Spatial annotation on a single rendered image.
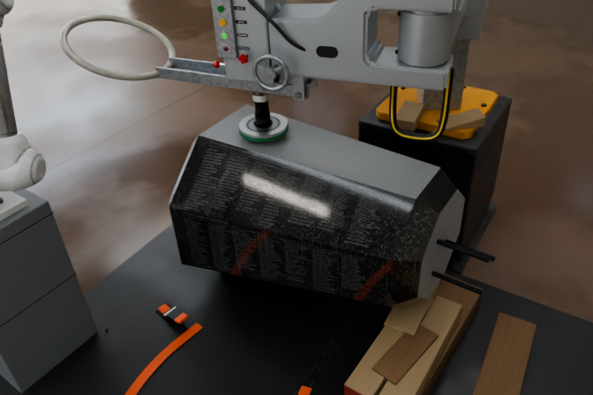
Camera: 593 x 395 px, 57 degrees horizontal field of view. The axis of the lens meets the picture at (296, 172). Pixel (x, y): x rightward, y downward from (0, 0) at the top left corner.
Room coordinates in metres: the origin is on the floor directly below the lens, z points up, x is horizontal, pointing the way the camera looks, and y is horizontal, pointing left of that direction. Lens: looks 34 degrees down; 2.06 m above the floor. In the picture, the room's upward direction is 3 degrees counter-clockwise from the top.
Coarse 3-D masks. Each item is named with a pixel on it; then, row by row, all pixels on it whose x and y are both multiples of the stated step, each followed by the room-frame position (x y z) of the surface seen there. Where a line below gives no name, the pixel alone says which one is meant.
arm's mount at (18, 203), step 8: (0, 192) 1.79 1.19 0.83; (8, 192) 1.79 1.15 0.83; (8, 200) 1.73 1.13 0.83; (16, 200) 1.73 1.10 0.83; (24, 200) 1.73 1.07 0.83; (0, 208) 1.68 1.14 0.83; (8, 208) 1.68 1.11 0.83; (16, 208) 1.70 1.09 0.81; (0, 216) 1.65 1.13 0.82; (8, 216) 1.67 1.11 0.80
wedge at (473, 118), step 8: (464, 112) 2.27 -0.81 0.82; (472, 112) 2.26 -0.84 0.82; (480, 112) 2.24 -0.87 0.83; (448, 120) 2.24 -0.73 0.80; (456, 120) 2.22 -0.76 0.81; (464, 120) 2.21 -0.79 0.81; (472, 120) 2.19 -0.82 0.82; (480, 120) 2.19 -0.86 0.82; (448, 128) 2.17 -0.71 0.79; (456, 128) 2.17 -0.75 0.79; (464, 128) 2.18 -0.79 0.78
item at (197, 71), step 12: (180, 60) 2.28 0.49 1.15; (192, 60) 2.27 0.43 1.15; (168, 72) 2.18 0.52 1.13; (180, 72) 2.16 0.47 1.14; (192, 72) 2.14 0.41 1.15; (204, 72) 2.13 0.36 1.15; (216, 72) 2.22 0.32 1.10; (204, 84) 2.12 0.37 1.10; (216, 84) 2.10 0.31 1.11; (228, 84) 2.08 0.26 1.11; (240, 84) 2.06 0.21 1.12; (252, 84) 2.04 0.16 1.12; (276, 84) 2.01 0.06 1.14; (288, 84) 2.00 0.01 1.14; (312, 84) 2.07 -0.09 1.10; (300, 96) 1.94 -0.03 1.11
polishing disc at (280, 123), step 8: (248, 120) 2.14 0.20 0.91; (272, 120) 2.13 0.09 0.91; (280, 120) 2.12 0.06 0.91; (240, 128) 2.07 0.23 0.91; (248, 128) 2.07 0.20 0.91; (256, 128) 2.06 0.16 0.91; (272, 128) 2.06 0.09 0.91; (280, 128) 2.05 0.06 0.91; (248, 136) 2.01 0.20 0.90; (256, 136) 2.00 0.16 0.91; (264, 136) 1.99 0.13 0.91; (272, 136) 2.00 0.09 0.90
